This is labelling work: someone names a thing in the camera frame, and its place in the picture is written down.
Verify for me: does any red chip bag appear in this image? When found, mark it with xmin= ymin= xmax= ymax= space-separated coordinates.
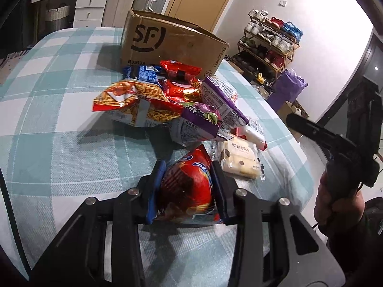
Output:
xmin=155 ymin=144 xmax=221 ymax=225

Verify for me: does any white red snack pack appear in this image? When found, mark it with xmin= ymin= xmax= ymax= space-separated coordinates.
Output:
xmin=235 ymin=117 xmax=267 ymax=151

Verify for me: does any purple white snack bag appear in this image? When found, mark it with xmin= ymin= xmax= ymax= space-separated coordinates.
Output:
xmin=200 ymin=76 xmax=249 ymax=130

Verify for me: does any purple green snack bag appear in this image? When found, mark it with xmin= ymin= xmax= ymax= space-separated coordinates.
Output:
xmin=167 ymin=102 xmax=233 ymax=146

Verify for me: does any right hand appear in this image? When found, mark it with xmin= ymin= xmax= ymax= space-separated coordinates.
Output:
xmin=314 ymin=172 xmax=365 ymax=237

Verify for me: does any cream cake pack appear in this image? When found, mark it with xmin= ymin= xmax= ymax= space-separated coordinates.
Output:
xmin=217 ymin=136 xmax=262 ymax=179

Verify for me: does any purple gift bag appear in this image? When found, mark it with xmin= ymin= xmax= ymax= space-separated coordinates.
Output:
xmin=266 ymin=69 xmax=308 ymax=112

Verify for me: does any plaid teal tablecloth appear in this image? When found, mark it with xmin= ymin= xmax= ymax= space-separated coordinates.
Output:
xmin=1 ymin=28 xmax=314 ymax=286

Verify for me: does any shoe rack with shoes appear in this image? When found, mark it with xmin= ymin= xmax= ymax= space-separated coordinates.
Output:
xmin=231 ymin=9 xmax=303 ymax=85

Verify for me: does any orange shrimp stick bag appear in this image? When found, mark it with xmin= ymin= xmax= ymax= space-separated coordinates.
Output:
xmin=92 ymin=79 xmax=184 ymax=128

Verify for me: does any red snack bag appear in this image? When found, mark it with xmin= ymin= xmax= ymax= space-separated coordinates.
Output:
xmin=160 ymin=60 xmax=202 ymax=102

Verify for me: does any blue cookie pack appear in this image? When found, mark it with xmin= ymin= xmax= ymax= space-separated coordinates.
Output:
xmin=123 ymin=65 xmax=162 ymax=82

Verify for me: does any SF cardboard box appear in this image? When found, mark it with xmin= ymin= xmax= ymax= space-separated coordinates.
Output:
xmin=120 ymin=10 xmax=229 ymax=79

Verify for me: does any woven laundry basket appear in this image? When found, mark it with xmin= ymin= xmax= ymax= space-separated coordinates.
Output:
xmin=45 ymin=3 xmax=70 ymax=32

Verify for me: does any beige suitcase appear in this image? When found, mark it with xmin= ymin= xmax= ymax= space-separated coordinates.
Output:
xmin=101 ymin=0 xmax=134 ymax=28

